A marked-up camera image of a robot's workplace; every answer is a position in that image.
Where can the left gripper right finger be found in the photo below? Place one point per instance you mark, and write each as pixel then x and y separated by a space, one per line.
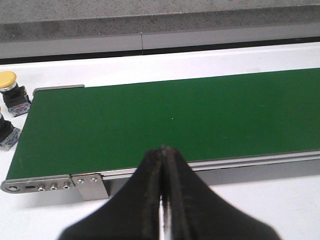
pixel 198 213

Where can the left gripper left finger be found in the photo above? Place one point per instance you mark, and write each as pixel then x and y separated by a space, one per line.
pixel 132 213

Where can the green conveyor belt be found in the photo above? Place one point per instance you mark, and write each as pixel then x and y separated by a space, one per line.
pixel 162 120

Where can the yellow mushroom push button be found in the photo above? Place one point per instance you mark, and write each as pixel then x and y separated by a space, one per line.
pixel 14 96
pixel 9 135

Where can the grey stone counter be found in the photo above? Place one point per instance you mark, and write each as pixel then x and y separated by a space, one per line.
pixel 41 20

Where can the left conveyor support bracket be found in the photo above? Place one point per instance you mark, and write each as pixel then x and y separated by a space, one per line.
pixel 90 186

